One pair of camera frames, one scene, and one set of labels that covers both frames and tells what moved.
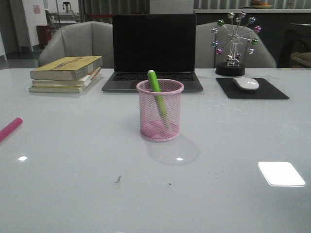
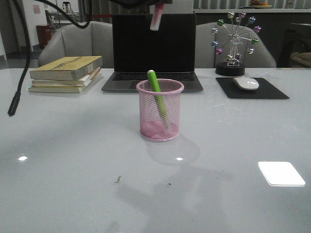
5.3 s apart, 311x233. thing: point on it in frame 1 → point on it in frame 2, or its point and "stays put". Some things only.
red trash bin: (44, 34) stays put
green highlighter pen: (156, 89) stays put
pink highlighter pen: (11, 127) → (157, 16)
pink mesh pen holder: (160, 111) stays put
